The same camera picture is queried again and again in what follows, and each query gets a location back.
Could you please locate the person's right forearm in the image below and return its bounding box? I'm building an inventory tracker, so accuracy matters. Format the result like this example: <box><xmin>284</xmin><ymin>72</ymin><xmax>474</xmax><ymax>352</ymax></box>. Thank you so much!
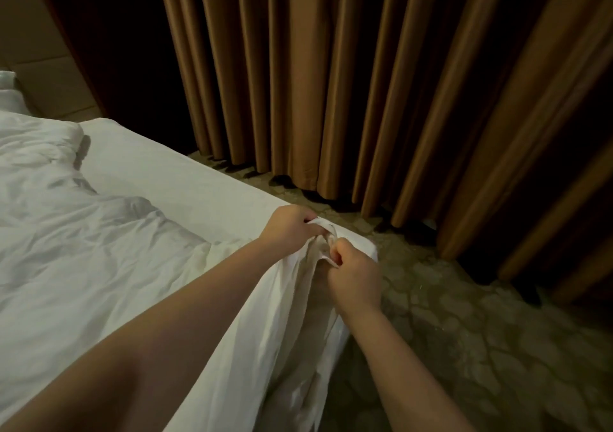
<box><xmin>347</xmin><ymin>307</ymin><xmax>475</xmax><ymax>432</ymax></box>

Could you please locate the brown curtain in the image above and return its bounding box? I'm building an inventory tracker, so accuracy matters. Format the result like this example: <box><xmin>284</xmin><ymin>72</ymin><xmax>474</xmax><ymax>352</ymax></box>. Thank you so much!
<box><xmin>155</xmin><ymin>0</ymin><xmax>613</xmax><ymax>304</ymax></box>

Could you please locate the white bed sheet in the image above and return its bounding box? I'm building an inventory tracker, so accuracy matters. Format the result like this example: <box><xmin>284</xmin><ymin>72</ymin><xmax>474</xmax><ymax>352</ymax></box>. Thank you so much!
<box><xmin>77</xmin><ymin>117</ymin><xmax>379</xmax><ymax>265</ymax></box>

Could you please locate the dark wooden column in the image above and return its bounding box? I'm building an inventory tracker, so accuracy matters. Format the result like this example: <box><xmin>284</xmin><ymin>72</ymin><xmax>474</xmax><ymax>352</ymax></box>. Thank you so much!
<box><xmin>29</xmin><ymin>0</ymin><xmax>197</xmax><ymax>155</ymax></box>

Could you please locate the white pillow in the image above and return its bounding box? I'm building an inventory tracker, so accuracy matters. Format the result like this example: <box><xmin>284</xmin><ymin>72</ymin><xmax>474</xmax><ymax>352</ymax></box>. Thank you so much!
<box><xmin>0</xmin><ymin>70</ymin><xmax>30</xmax><ymax>116</ymax></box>

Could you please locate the person's left hand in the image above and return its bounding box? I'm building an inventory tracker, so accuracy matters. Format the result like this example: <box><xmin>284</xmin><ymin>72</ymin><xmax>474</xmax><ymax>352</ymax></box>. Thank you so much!
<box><xmin>259</xmin><ymin>204</ymin><xmax>335</xmax><ymax>260</ymax></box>

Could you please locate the beige padded headboard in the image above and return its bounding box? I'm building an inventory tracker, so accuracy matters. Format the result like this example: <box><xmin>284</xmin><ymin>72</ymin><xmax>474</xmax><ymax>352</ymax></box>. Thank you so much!
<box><xmin>0</xmin><ymin>0</ymin><xmax>102</xmax><ymax>121</ymax></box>

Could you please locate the person's left forearm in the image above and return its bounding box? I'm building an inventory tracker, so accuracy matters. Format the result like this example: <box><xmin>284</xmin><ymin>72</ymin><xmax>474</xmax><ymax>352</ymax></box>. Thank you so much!
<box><xmin>0</xmin><ymin>240</ymin><xmax>284</xmax><ymax>432</ymax></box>

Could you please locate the white duvet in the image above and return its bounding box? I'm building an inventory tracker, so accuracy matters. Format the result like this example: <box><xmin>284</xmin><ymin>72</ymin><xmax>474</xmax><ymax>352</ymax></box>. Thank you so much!
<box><xmin>0</xmin><ymin>109</ymin><xmax>379</xmax><ymax>432</ymax></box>

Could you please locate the person's right hand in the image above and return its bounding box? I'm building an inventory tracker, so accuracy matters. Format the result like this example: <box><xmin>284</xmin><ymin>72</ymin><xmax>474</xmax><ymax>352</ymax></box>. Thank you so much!
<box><xmin>326</xmin><ymin>235</ymin><xmax>386</xmax><ymax>321</ymax></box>

